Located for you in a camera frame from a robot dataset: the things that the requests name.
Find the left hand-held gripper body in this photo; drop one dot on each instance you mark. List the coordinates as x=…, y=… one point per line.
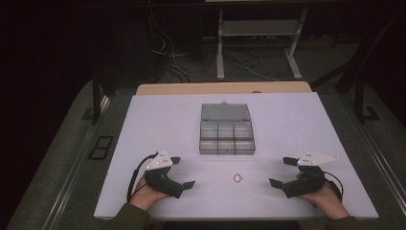
x=159, y=179

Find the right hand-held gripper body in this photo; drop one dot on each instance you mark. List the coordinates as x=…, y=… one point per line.
x=308, y=182

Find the person's left hand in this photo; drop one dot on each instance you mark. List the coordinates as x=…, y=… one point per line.
x=143, y=196

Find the person's right hand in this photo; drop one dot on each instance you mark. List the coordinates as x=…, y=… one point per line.
x=330, y=201

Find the red rubber band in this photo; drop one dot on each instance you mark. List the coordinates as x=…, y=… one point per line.
x=234, y=178

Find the clear plastic compartment box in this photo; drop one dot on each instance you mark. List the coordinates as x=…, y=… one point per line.
x=226, y=134

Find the light wooden table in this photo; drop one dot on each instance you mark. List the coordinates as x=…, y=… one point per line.
x=223, y=87

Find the black metal stand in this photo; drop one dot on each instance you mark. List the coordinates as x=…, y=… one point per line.
x=95, y=96
x=359, y=99

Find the white metal stand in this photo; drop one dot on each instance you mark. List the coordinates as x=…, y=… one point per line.
x=220, y=48

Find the metal floor rail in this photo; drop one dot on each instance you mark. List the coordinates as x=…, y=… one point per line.
x=383, y=163
x=73, y=179

